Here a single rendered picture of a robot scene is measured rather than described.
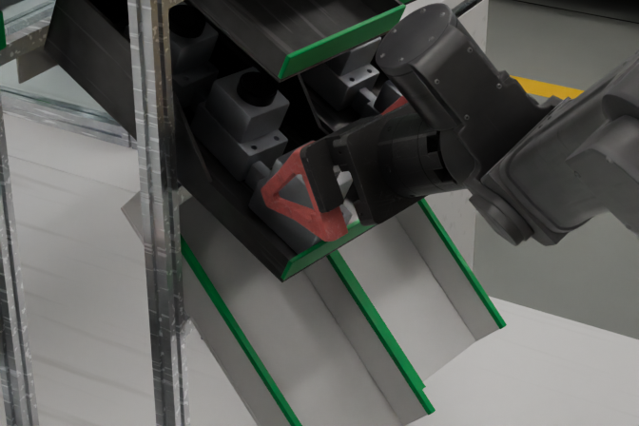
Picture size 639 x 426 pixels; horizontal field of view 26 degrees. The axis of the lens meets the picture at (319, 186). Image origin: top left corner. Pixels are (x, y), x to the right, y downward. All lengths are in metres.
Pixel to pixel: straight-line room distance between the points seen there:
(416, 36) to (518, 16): 4.08
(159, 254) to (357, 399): 0.23
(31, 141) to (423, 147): 1.18
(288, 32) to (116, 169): 0.96
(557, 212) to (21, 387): 0.62
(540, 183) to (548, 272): 2.62
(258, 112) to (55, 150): 0.97
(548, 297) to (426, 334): 2.00
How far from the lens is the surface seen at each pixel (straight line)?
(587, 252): 3.47
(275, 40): 0.94
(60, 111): 2.04
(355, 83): 1.18
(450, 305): 1.31
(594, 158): 0.47
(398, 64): 0.85
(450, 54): 0.84
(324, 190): 0.93
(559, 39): 4.76
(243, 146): 1.06
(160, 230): 1.05
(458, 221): 2.86
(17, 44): 1.15
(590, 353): 1.55
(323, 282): 1.19
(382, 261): 1.28
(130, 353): 1.54
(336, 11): 1.03
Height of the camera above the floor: 1.72
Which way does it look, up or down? 28 degrees down
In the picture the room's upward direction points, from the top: straight up
